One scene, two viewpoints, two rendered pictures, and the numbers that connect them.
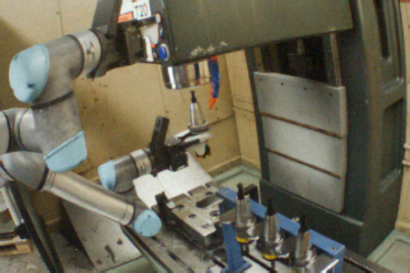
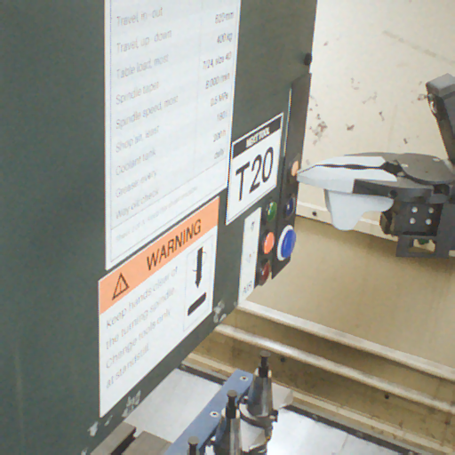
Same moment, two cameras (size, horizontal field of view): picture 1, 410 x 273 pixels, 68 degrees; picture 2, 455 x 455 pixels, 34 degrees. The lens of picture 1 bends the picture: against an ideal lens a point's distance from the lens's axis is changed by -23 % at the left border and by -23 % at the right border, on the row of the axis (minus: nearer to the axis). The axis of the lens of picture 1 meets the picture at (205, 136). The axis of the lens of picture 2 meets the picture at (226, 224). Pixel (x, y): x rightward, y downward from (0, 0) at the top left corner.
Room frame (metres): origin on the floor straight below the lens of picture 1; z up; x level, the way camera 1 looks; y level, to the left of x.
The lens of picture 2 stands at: (1.20, 0.56, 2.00)
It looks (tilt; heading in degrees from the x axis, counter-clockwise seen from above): 26 degrees down; 235
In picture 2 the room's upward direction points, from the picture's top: 4 degrees clockwise
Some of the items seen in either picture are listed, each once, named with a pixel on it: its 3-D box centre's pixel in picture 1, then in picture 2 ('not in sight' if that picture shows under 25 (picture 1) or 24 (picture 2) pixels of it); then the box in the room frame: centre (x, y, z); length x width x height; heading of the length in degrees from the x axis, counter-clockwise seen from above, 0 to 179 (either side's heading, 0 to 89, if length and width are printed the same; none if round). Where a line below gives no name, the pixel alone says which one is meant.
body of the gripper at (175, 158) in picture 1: (165, 156); not in sight; (1.06, 0.13, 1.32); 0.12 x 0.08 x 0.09; 119
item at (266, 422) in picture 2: (302, 256); (259, 413); (0.59, -0.17, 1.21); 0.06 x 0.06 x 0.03
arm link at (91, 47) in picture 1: (80, 52); not in sight; (0.56, 0.17, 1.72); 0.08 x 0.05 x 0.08; 59
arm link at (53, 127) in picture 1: (53, 130); not in sight; (0.50, 0.23, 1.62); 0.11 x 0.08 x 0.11; 60
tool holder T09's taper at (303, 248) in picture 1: (303, 241); (260, 389); (0.59, -0.17, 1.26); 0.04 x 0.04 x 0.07
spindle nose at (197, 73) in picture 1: (187, 63); not in sight; (1.12, 0.01, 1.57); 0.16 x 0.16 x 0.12
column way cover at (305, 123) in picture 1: (302, 141); not in sight; (1.34, -0.37, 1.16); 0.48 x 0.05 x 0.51; 29
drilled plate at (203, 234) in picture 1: (209, 213); not in sight; (1.26, 0.04, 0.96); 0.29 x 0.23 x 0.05; 29
